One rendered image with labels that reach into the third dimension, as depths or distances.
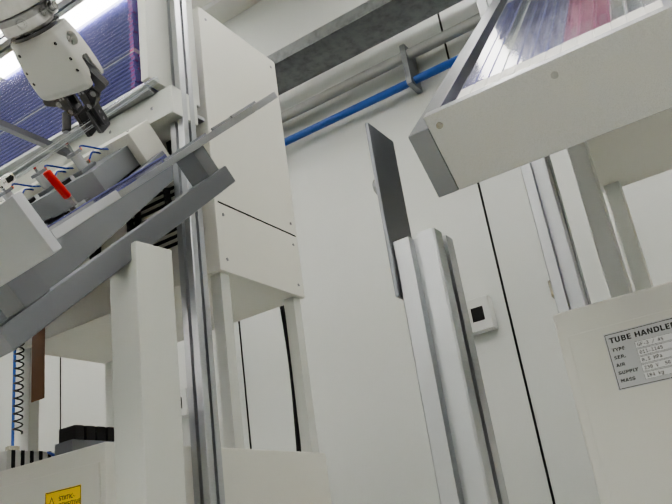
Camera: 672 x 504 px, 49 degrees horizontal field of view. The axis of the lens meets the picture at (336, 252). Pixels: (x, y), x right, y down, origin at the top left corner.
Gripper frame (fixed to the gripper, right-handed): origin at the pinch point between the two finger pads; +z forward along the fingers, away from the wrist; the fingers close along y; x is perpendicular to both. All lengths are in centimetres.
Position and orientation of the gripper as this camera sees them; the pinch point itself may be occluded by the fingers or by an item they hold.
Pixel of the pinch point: (92, 119)
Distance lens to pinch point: 123.2
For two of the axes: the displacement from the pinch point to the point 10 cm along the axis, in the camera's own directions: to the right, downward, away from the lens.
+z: 3.6, 7.6, 5.4
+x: -1.9, 6.3, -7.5
